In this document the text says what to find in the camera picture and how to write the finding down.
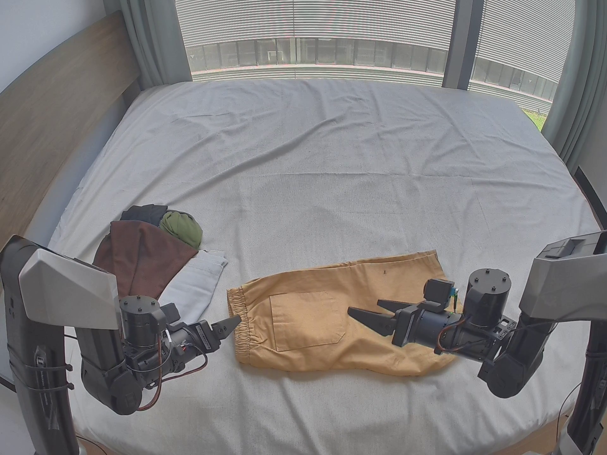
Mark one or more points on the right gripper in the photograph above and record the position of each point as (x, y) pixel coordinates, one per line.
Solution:
(427, 327)

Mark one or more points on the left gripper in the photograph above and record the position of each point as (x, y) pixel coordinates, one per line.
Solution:
(199, 337)

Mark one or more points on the tan shorts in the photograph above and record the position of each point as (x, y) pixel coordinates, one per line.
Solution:
(308, 320)

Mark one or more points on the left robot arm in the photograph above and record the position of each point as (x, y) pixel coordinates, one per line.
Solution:
(71, 292)

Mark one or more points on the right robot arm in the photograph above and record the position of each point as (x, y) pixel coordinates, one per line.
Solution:
(559, 277)

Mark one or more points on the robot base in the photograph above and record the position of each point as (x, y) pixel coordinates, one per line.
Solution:
(564, 446)

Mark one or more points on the bed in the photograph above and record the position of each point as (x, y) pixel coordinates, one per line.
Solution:
(332, 135)

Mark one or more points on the pale grey garment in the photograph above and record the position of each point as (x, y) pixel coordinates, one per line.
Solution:
(194, 282)

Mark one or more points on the green garment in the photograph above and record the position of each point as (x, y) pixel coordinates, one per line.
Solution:
(182, 228)

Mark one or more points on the dark brown garment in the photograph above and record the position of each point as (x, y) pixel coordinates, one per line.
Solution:
(137, 254)

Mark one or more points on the black garment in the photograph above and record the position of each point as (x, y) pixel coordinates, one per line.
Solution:
(142, 214)

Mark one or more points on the grey-green curtain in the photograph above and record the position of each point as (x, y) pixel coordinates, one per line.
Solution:
(142, 26)
(583, 88)

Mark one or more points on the window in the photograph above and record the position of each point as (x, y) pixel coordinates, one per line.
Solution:
(332, 17)

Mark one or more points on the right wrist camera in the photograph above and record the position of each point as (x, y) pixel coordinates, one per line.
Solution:
(438, 292)

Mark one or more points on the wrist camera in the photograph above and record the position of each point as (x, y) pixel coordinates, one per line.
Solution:
(438, 292)
(169, 313)

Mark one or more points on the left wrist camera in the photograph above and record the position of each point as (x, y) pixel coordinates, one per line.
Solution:
(169, 313)

